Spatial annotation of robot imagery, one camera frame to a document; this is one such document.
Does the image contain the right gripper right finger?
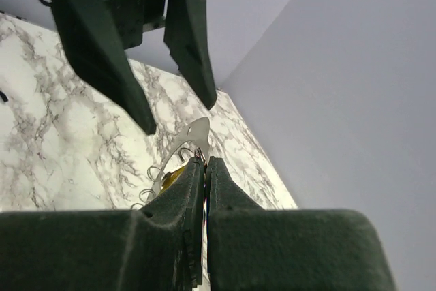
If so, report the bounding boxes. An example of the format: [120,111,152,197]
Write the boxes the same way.
[207,157,396,290]

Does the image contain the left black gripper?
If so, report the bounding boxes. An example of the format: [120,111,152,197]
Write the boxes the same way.
[51,0,217,134]

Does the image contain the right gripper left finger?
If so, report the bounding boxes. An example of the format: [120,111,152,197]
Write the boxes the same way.
[1,159,204,290]

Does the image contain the key with yellow tag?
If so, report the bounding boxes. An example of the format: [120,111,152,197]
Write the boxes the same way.
[159,166,185,194]

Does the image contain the metal keyring with keys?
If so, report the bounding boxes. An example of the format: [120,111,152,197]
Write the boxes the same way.
[130,117,211,209]

